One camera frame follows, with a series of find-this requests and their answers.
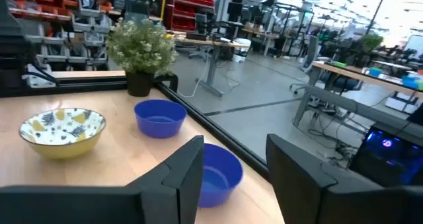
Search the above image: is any white waste bin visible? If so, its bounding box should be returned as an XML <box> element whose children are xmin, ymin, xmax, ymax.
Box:
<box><xmin>232</xmin><ymin>38</ymin><xmax>252</xmax><ymax>63</ymax></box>

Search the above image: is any black monitor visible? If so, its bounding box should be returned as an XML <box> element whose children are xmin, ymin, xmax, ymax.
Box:
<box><xmin>226</xmin><ymin>1</ymin><xmax>245</xmax><ymax>19</ymax></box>

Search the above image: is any blue-lit computer tower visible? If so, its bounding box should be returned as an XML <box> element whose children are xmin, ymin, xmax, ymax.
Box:
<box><xmin>349</xmin><ymin>124</ymin><xmax>423</xmax><ymax>188</ymax></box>

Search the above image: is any wooden top standing desk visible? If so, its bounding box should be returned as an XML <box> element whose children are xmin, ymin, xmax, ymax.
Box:
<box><xmin>173</xmin><ymin>35</ymin><xmax>250</xmax><ymax>98</ymax></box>

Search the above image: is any blue plastic bowl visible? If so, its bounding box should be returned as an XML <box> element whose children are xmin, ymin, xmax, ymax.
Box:
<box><xmin>134</xmin><ymin>99</ymin><xmax>188</xmax><ymax>139</ymax></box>
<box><xmin>197</xmin><ymin>143</ymin><xmax>244</xmax><ymax>209</ymax></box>

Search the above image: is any potted green plant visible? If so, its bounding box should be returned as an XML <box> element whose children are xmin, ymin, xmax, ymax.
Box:
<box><xmin>105</xmin><ymin>17</ymin><xmax>178</xmax><ymax>98</ymax></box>

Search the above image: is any storage rack with bins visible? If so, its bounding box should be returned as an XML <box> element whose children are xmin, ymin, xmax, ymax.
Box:
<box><xmin>5</xmin><ymin>0</ymin><xmax>113</xmax><ymax>72</ymax></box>

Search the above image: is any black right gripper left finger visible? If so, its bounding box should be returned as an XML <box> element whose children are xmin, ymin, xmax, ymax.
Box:
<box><xmin>127</xmin><ymin>135</ymin><xmax>205</xmax><ymax>224</ymax></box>

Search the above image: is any red shelving unit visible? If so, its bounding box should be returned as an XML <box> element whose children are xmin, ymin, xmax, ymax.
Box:
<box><xmin>165</xmin><ymin>0</ymin><xmax>215</xmax><ymax>32</ymax></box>

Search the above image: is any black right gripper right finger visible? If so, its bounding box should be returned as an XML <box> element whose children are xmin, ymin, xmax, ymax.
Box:
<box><xmin>266</xmin><ymin>133</ymin><xmax>373</xmax><ymax>224</ymax></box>

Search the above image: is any white floor cable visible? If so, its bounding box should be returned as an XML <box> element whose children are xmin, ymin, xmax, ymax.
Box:
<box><xmin>178</xmin><ymin>52</ymin><xmax>212</xmax><ymax>98</ymax></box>

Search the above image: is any background green plant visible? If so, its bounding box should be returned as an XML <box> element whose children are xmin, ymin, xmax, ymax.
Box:
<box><xmin>360</xmin><ymin>34</ymin><xmax>384</xmax><ymax>53</ymax></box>

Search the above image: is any wooden top grey desk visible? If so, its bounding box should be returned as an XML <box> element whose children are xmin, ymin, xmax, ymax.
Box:
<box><xmin>292</xmin><ymin>61</ymin><xmax>423</xmax><ymax>145</ymax></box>

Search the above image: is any white speckled plate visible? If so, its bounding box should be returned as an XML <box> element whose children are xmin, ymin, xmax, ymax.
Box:
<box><xmin>19</xmin><ymin>107</ymin><xmax>107</xmax><ymax>161</ymax></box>

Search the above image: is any grey office chair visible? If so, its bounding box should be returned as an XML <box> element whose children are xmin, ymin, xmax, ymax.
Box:
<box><xmin>289</xmin><ymin>34</ymin><xmax>331</xmax><ymax>95</ymax></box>

